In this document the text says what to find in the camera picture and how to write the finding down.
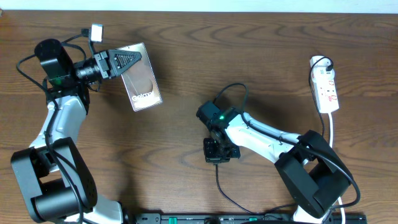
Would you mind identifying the black USB charging cable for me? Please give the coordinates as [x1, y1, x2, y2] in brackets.
[214, 55, 335, 215]

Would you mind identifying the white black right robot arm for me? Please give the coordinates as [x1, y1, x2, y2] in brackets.
[196, 101, 355, 223]

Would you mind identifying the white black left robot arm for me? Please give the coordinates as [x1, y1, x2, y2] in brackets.
[11, 39, 142, 223]

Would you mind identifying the white power strip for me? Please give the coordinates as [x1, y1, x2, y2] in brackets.
[311, 67, 340, 114]

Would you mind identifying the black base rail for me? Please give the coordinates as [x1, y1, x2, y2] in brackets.
[133, 212, 368, 224]

